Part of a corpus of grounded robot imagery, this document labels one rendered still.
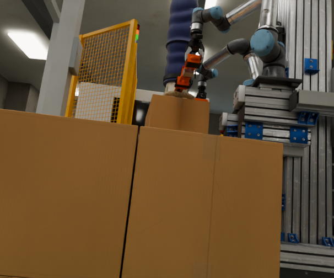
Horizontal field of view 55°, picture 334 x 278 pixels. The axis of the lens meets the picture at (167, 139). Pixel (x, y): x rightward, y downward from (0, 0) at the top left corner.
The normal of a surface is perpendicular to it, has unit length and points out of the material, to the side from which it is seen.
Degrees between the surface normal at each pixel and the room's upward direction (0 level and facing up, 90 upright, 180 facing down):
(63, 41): 90
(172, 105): 89
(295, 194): 90
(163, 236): 90
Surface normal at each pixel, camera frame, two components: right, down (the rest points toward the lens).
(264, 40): -0.62, -0.10
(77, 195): 0.09, -0.20
